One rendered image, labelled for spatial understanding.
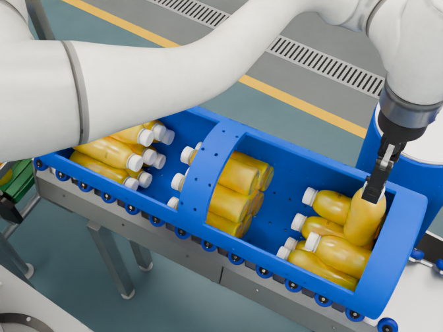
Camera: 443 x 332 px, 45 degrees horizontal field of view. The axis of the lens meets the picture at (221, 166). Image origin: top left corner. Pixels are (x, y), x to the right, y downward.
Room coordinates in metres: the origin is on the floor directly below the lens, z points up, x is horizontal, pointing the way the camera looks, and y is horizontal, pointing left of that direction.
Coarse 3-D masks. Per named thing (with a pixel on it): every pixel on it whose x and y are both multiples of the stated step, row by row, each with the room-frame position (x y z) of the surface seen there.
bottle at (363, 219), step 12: (360, 192) 0.52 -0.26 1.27; (360, 204) 0.50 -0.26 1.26; (372, 204) 0.49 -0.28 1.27; (384, 204) 0.50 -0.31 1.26; (348, 216) 0.51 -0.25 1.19; (360, 216) 0.49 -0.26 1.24; (372, 216) 0.48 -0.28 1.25; (348, 228) 0.50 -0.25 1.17; (360, 228) 0.48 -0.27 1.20; (372, 228) 0.48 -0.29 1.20; (348, 240) 0.49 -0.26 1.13; (360, 240) 0.48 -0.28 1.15
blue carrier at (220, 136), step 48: (192, 144) 0.84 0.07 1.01; (240, 144) 0.80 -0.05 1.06; (288, 144) 0.69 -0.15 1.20; (144, 192) 0.73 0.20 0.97; (192, 192) 0.59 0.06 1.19; (288, 192) 0.69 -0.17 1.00; (384, 192) 0.62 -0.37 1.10; (240, 240) 0.50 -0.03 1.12; (384, 240) 0.44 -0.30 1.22; (336, 288) 0.39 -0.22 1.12; (384, 288) 0.37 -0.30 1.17
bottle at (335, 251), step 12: (324, 240) 0.49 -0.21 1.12; (336, 240) 0.49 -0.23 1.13; (324, 252) 0.47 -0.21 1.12; (336, 252) 0.46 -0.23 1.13; (348, 252) 0.46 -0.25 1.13; (360, 252) 0.46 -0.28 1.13; (336, 264) 0.45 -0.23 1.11; (348, 264) 0.44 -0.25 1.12; (360, 264) 0.44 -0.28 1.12; (360, 276) 0.42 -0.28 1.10
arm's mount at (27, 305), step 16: (0, 272) 0.47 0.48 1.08; (0, 288) 0.44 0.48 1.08; (16, 288) 0.43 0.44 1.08; (32, 288) 0.43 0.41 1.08; (0, 304) 0.40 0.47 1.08; (16, 304) 0.40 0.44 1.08; (32, 304) 0.40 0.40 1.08; (48, 304) 0.39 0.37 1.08; (0, 320) 0.37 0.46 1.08; (16, 320) 0.36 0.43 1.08; (32, 320) 0.36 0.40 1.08; (48, 320) 0.36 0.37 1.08; (64, 320) 0.36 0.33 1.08
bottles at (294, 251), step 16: (128, 144) 0.80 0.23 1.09; (80, 160) 0.76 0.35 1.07; (96, 160) 0.76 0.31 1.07; (144, 160) 0.76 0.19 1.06; (160, 160) 0.80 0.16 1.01; (112, 176) 0.71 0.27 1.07; (128, 176) 0.72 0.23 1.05; (144, 176) 0.75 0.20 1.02; (272, 176) 0.72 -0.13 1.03; (256, 192) 0.64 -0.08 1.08; (176, 208) 0.63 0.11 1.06; (256, 208) 0.66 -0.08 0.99; (208, 224) 0.57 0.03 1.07; (224, 224) 0.57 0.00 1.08; (240, 224) 0.57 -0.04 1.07; (304, 224) 0.56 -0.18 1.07; (320, 224) 0.55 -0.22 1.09; (336, 224) 0.55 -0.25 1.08; (288, 240) 0.55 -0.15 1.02; (304, 240) 0.55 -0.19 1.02; (288, 256) 0.49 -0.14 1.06; (304, 256) 0.48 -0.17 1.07; (320, 272) 0.44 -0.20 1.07; (336, 272) 0.44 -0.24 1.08; (352, 288) 0.41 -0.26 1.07
